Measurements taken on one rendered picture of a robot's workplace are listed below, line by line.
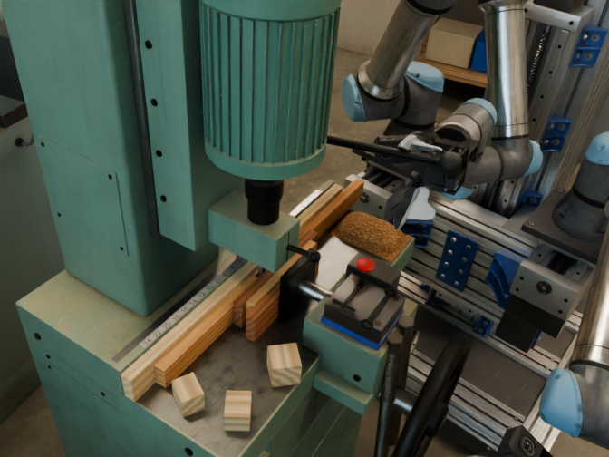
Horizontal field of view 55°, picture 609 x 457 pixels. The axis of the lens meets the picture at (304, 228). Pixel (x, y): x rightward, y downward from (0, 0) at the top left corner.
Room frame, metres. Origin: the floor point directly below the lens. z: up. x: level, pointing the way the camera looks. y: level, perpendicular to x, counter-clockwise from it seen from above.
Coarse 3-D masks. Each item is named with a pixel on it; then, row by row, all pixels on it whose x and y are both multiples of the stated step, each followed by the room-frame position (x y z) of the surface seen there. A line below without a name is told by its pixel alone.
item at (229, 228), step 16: (224, 208) 0.76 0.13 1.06; (240, 208) 0.77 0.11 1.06; (208, 224) 0.76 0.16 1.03; (224, 224) 0.74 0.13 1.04; (240, 224) 0.73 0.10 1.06; (256, 224) 0.73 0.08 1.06; (272, 224) 0.73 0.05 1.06; (288, 224) 0.74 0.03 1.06; (224, 240) 0.74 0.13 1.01; (240, 240) 0.73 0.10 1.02; (256, 240) 0.71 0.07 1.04; (272, 240) 0.70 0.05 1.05; (288, 240) 0.72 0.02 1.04; (240, 256) 0.73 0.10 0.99; (256, 256) 0.71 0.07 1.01; (272, 256) 0.70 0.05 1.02; (288, 256) 0.73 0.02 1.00
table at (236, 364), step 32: (352, 256) 0.86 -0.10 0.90; (288, 320) 0.68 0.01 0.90; (224, 352) 0.60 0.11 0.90; (256, 352) 0.60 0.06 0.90; (224, 384) 0.54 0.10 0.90; (256, 384) 0.54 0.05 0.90; (320, 384) 0.59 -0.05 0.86; (352, 384) 0.58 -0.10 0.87; (128, 416) 0.50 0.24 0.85; (160, 416) 0.48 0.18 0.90; (192, 416) 0.48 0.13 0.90; (256, 416) 0.49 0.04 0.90; (288, 416) 0.53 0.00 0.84; (192, 448) 0.44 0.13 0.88; (224, 448) 0.44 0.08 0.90; (256, 448) 0.46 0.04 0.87
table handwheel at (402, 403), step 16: (464, 336) 0.65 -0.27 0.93; (448, 352) 0.59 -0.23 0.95; (464, 352) 0.67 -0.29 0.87; (432, 368) 0.57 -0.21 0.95; (448, 368) 0.56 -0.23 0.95; (432, 384) 0.54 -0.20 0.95; (448, 384) 0.65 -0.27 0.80; (400, 400) 0.59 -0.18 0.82; (416, 400) 0.52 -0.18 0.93; (432, 400) 0.52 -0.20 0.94; (448, 400) 0.66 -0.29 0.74; (416, 416) 0.50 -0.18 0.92; (432, 416) 0.56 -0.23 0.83; (416, 432) 0.48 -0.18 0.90; (432, 432) 0.55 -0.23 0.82; (400, 448) 0.47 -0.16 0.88; (416, 448) 0.54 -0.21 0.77
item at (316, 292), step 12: (300, 264) 0.71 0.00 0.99; (312, 264) 0.74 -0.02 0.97; (288, 276) 0.68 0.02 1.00; (300, 276) 0.71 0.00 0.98; (312, 276) 0.74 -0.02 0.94; (288, 288) 0.68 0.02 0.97; (300, 288) 0.70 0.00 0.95; (312, 288) 0.70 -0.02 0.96; (324, 288) 0.70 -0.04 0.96; (288, 300) 0.68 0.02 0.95; (300, 300) 0.71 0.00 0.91; (288, 312) 0.68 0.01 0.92
